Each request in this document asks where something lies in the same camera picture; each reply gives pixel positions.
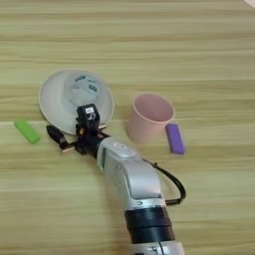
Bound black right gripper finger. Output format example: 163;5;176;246
46;125;70;150

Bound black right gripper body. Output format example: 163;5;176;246
61;123;111;157

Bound green rectangular block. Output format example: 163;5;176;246
13;118;41;144

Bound white round plate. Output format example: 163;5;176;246
38;69;115;135

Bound clear plastic cup with labels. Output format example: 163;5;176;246
63;71;110;112

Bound purple rectangular block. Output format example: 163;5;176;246
164;123;186;156

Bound small black box white label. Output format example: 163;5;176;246
76;104;101;131

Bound pink plastic cup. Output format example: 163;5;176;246
127;93;176;145

